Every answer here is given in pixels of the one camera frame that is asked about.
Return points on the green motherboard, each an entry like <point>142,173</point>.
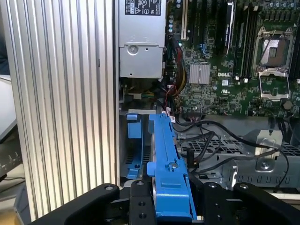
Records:
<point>234,98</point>

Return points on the metal socket cover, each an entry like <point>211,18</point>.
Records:
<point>274,73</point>

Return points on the person in dark blue top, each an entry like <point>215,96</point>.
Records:
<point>4,56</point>

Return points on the silver power supply unit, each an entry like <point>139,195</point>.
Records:
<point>140,63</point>

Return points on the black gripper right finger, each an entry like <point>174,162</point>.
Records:
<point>213,206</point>

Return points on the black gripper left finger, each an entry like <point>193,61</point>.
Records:
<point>140,206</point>

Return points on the thin metal locking lever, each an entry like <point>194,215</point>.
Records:
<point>267,48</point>

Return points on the grey metal disk bay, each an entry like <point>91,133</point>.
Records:
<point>246,173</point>

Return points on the black RAM slot bank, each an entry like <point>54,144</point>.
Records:
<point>246,42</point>
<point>295,61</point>

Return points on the empty blue disk carrier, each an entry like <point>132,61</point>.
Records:
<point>134,131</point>

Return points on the hard disk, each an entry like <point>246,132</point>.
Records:
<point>171,187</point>

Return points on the silver chipset heatsink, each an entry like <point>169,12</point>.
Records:
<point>199,73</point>

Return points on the open dark grey PC case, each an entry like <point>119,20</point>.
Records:
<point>116,70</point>

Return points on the white expansion slot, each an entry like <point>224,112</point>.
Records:
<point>184,21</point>

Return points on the CPU socket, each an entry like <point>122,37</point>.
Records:
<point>274,54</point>

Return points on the black graphics card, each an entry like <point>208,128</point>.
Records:
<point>228,28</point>

